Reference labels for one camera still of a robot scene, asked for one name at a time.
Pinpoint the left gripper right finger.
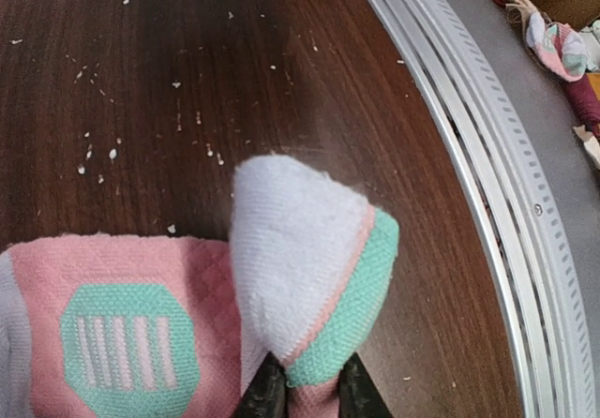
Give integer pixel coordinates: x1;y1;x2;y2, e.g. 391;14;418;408
338;353;393;418

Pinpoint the pink patterned sock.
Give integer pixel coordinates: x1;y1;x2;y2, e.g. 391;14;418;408
1;155;399;417

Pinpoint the spare socks pile outside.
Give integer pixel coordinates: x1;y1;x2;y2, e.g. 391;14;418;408
492;0;599;166

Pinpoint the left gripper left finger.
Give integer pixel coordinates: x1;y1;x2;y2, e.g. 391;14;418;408
236;353;287;418

